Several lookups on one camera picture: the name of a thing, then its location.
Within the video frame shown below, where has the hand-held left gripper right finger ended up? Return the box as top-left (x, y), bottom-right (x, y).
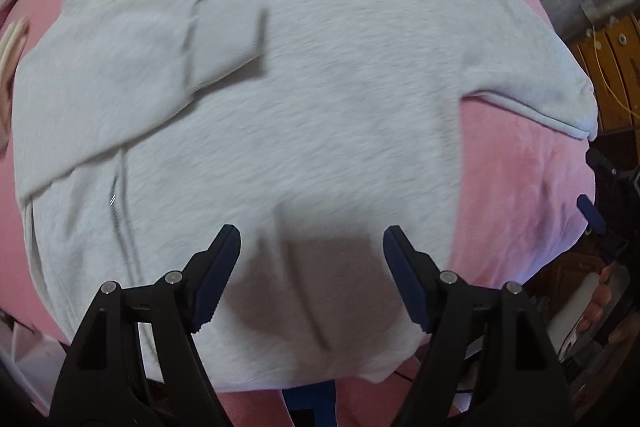
top-left (382, 226), bottom-right (576, 427)

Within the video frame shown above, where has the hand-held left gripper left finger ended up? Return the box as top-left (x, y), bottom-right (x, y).
top-left (47, 224), bottom-right (242, 427)

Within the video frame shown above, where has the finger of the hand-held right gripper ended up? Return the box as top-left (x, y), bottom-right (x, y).
top-left (576, 193), bottom-right (630, 265)
top-left (585, 148), bottom-right (621, 182)

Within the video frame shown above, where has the light grey hoodie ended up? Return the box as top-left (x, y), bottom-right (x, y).
top-left (12, 0), bottom-right (599, 390)

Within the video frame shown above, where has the person's right hand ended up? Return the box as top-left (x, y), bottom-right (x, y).
top-left (580, 264), bottom-right (640, 350)

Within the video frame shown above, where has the pink bed sheet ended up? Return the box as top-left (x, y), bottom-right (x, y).
top-left (0, 0), bottom-right (598, 427)

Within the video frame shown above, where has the orange slatted wooden cabinet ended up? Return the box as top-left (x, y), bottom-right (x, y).
top-left (570, 14), bottom-right (640, 134)

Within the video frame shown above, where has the white container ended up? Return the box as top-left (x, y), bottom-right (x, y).
top-left (547, 272), bottom-right (601, 358)

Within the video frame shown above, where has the blue stool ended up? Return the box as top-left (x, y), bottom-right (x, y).
top-left (282, 379), bottom-right (338, 427)

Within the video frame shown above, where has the white box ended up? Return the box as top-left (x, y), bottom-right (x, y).
top-left (0, 319), bottom-right (68, 390)

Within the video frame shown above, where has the folded cream garment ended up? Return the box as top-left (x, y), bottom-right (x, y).
top-left (0, 19), bottom-right (31, 148)

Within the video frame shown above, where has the yellow cord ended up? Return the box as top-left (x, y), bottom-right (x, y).
top-left (587, 24), bottom-right (640, 120)

